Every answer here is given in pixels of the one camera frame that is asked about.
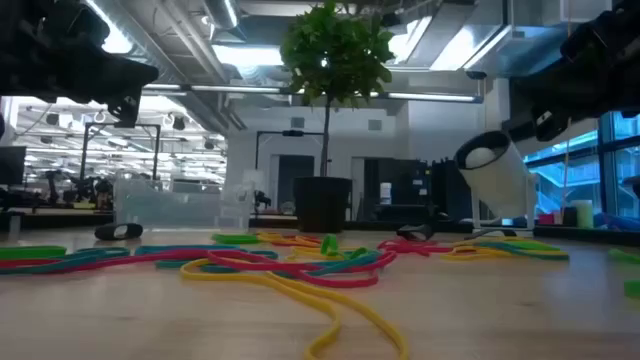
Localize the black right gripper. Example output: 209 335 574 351
509 44 640 143

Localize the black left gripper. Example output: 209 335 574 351
0 29 160 129

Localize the blue rubber band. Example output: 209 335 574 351
199 251 396 279
133 244 279 271
0 246 132 276
479 244 570 262

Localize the red rubber band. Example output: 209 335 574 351
0 249 281 275
257 231 324 249
207 249 398 290
377 238 454 258

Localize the yellow rubber band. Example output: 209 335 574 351
439 244 534 263
179 258 410 360
285 246 374 263

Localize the wide green rubber band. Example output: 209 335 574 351
320 233 370 259

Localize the clear plastic bin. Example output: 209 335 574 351
113 169 252 232

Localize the light green cup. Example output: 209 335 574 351
571 199 595 230

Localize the long ceiling tube light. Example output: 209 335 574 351
142 83 484 105

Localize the black monitor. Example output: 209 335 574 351
0 145 27 187

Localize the black cabinet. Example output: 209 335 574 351
362 157 459 224

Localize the green plant in black pot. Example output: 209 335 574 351
279 0 396 235

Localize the black metal gantry frame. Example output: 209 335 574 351
79 122 162 182
254 129 326 171

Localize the silver ventilation duct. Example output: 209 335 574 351
199 0 246 44

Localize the black aluminium table frame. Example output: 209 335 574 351
0 209 640 247

